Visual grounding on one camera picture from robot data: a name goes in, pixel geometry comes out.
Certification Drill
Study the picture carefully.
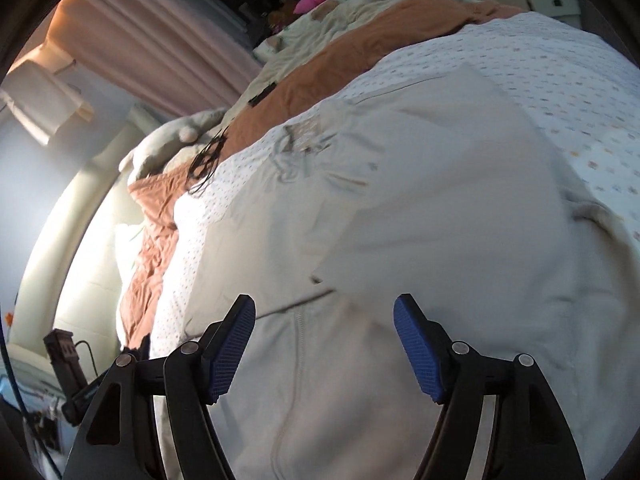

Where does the beige hooded jacket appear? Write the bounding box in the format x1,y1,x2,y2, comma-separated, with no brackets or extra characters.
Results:
184,66,639,479

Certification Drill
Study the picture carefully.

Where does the cream padded headboard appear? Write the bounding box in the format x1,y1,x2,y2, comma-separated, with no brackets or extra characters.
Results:
8,105,158,356

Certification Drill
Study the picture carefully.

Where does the rust orange blanket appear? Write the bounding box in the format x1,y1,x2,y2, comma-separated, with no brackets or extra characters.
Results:
116,0,520,349

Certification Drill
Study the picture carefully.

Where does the grey plush toy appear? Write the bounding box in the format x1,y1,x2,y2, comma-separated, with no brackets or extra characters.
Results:
118,108,227,185

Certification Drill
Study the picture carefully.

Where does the black remote control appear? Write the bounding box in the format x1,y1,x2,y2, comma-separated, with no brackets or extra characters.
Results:
247,81,278,107

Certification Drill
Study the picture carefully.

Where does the white dotted quilt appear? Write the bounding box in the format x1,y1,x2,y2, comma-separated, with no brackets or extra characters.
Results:
151,12,639,358

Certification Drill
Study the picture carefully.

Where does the pink curtain left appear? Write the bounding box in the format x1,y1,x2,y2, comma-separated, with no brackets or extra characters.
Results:
47,0,260,116

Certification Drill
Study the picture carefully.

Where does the beige bear print blanket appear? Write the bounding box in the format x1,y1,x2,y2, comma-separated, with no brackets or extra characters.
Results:
217,0,401,130

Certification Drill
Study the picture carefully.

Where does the black tangled cable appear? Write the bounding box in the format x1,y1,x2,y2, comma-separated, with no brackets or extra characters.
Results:
185,128,230,198

